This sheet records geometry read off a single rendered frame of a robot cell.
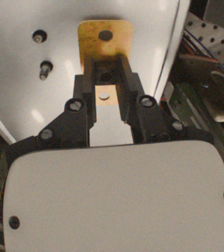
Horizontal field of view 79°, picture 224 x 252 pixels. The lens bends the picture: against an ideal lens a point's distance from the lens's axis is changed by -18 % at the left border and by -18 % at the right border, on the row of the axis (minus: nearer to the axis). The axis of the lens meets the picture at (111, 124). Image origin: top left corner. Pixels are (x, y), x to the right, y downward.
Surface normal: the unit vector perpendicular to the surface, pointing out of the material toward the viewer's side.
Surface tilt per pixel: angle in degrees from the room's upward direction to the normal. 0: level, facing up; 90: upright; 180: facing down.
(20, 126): 0
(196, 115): 78
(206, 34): 0
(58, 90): 0
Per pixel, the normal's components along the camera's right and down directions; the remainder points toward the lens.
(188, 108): -0.95, 0.22
